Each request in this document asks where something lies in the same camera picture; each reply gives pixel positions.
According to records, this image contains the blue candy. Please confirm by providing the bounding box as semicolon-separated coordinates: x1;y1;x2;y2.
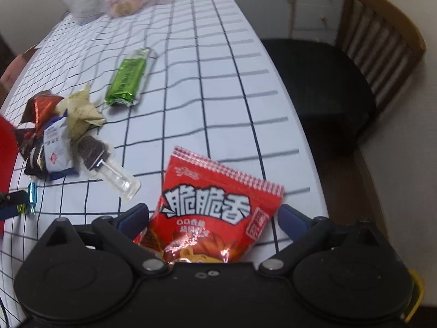
16;181;38;215

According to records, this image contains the black cookie wrapper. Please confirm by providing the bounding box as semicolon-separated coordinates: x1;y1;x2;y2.
24;142;48;179

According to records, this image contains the brown chocolate candy packet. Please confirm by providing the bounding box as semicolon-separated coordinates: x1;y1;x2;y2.
13;128;43;160

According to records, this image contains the white blue snack packet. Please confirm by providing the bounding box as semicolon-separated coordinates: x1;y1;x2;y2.
43;115;77;181

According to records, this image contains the red crispy noodle packet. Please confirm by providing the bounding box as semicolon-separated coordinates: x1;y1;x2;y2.
136;147;284;263

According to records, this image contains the dark red foil snack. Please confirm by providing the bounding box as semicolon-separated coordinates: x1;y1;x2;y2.
20;90;63;127

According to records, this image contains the cream yellow pastry packet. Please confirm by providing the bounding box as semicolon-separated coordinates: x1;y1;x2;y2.
55;83;105;141

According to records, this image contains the green snack bar packet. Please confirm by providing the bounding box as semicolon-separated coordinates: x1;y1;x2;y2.
104;48;157;107

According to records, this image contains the red white cardboard box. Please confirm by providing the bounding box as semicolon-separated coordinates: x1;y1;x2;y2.
0;116;19;237

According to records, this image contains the left wooden chair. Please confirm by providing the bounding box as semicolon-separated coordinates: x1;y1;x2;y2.
0;46;36;105

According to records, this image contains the wooden chair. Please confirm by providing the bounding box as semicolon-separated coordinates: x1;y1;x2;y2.
262;0;426;142
0;46;36;105

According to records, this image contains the right wooden chair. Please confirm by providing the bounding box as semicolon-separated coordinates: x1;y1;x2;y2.
262;0;426;142

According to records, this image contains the checkered white tablecloth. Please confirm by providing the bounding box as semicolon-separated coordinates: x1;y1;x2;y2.
0;0;330;328

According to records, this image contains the white wooden cabinet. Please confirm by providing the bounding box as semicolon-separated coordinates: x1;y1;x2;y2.
235;0;344;45

